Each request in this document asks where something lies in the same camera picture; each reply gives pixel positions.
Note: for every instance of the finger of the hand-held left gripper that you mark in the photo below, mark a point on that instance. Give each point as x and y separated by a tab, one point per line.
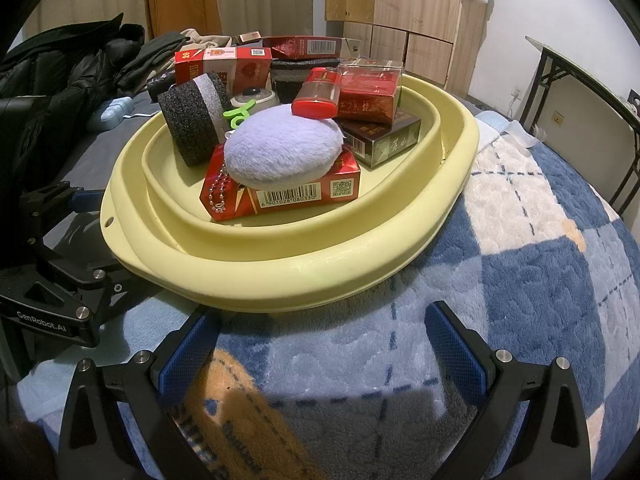
105	285
60	200

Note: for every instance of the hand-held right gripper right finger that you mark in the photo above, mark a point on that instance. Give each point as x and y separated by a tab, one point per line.
457	347

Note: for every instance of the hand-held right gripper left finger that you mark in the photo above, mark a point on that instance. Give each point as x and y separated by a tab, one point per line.
187	355

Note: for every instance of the yellow oval plastic basin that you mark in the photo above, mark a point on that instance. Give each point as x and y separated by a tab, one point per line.
300	280

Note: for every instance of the shiny red cigarette box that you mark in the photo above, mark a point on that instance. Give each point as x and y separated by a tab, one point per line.
300	195

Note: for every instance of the red box with white lettering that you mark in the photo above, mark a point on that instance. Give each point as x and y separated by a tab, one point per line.
215	67

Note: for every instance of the dark brown cigarette box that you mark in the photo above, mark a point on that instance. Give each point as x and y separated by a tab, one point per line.
390	142

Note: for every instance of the beige round case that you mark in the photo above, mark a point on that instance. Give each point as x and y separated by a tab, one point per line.
255	97

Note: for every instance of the red clear-wrapped cigarette box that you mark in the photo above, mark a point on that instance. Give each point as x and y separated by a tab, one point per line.
370	95

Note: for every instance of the red lighter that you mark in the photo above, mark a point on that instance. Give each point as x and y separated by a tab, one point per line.
315	92

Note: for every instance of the grey bed sheet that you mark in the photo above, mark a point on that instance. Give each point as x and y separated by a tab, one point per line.
90	160

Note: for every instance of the blue and white checkered blanket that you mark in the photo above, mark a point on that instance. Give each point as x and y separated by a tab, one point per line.
525	310

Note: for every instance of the light blue charger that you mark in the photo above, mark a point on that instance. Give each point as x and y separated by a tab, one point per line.
110	115

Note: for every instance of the black jacket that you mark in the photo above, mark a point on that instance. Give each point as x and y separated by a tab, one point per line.
60	65

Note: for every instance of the black pouch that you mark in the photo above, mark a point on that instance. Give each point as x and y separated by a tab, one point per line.
161	84

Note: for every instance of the dark green clothes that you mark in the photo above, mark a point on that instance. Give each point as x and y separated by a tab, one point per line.
150	55

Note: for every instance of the beige clothes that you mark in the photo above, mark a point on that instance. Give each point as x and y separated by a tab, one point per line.
205	37

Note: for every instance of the small pink box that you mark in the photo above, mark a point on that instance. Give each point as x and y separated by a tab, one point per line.
251	37

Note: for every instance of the black folding table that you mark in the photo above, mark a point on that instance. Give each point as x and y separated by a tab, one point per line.
550	60

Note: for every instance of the wooden wardrobe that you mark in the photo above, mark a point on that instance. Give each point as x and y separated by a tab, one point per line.
415	0

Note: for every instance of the yellowish wall outlet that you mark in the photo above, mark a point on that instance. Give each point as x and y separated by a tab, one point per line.
556	118

